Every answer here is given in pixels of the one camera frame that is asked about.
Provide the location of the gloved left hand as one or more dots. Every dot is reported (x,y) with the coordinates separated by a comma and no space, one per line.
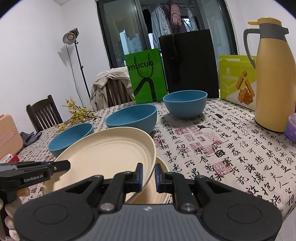
(10,210)

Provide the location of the dark framed window door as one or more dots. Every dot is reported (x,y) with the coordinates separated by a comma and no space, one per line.
(134,26)

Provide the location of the far blue bowl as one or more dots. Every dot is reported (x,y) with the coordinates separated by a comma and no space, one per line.
(186,103)

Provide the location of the yellow thermos jug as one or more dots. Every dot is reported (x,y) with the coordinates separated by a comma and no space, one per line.
(275,71)

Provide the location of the purple tissue pack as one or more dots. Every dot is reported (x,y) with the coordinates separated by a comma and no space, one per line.
(290,130)

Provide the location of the yellow flower branch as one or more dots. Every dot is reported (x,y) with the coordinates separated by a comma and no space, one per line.
(78,115)

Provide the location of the small cream plate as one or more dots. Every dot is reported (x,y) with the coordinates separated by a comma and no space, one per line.
(150,195)

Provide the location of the near blue bowl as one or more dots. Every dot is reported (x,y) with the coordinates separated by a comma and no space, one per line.
(68,137)

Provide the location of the pink suitcase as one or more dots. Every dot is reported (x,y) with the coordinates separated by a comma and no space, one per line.
(11,141)

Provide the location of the green snack box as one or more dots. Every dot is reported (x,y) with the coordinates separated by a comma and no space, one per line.
(238,80)

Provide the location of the dark wooden chair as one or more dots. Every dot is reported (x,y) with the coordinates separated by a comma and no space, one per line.
(44,114)

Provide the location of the green mucun paper bag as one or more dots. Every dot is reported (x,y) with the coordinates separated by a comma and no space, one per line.
(147,77)

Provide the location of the calligraphy print tablecloth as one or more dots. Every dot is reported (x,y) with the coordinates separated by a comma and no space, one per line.
(225,144)

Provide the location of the chair with beige jacket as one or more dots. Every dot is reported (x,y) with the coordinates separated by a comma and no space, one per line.
(117,93)

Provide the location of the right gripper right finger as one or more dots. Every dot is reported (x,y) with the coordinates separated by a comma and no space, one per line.
(178,186)

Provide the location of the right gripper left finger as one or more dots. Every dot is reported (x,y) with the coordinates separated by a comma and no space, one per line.
(115,189)

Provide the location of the blue bowl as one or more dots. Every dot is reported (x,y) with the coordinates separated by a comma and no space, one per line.
(68,137)
(141,116)
(186,103)

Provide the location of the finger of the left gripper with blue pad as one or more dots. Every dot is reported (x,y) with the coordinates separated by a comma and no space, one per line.
(17,165)

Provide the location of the black paper bag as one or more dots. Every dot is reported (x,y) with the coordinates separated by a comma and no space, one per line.
(189,62)

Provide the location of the beige jacket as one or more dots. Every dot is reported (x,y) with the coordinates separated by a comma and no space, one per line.
(98,99)

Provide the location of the large cream plate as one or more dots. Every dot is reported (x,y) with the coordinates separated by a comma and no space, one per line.
(106,153)

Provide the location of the middle blue bowl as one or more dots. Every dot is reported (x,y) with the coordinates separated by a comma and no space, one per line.
(141,116)

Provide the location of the grey purple cloth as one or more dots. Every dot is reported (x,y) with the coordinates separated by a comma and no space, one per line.
(29,138)

